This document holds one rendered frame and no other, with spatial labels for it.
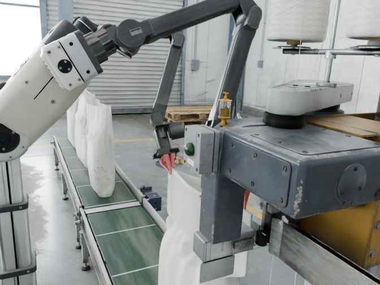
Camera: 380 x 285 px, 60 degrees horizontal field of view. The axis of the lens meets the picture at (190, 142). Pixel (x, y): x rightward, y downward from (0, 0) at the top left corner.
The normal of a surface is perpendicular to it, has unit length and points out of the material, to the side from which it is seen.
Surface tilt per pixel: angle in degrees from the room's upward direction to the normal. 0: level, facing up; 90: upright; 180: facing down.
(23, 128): 115
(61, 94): 90
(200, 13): 77
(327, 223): 90
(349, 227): 90
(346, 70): 90
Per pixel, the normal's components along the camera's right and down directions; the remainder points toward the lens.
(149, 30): 0.29, -0.01
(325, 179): 0.44, 0.25
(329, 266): -0.90, 0.07
